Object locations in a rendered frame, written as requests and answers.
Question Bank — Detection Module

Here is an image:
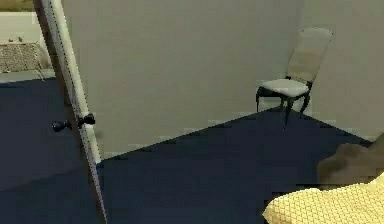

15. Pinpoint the black door knob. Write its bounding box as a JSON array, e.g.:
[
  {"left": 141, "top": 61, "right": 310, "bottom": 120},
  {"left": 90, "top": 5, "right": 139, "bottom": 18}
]
[
  {"left": 78, "top": 112, "right": 97, "bottom": 127},
  {"left": 51, "top": 119, "right": 73, "bottom": 133}
]

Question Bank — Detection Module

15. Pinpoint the grey woven furniture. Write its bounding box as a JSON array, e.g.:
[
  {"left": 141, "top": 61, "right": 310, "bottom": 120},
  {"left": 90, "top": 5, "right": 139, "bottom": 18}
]
[{"left": 0, "top": 41, "right": 52, "bottom": 74}]

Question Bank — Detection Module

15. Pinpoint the yellow patterned bed cover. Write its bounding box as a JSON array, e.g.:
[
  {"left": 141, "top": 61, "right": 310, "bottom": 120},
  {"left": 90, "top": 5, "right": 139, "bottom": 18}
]
[{"left": 262, "top": 172, "right": 384, "bottom": 224}]

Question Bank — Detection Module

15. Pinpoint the high back white chair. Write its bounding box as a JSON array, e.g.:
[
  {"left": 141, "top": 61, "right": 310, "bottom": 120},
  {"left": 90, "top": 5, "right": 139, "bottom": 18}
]
[{"left": 255, "top": 26, "right": 334, "bottom": 131}]

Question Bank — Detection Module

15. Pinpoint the white room door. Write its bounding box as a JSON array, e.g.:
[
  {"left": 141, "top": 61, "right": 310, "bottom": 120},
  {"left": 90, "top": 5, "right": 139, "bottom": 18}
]
[{"left": 33, "top": 0, "right": 108, "bottom": 224}]

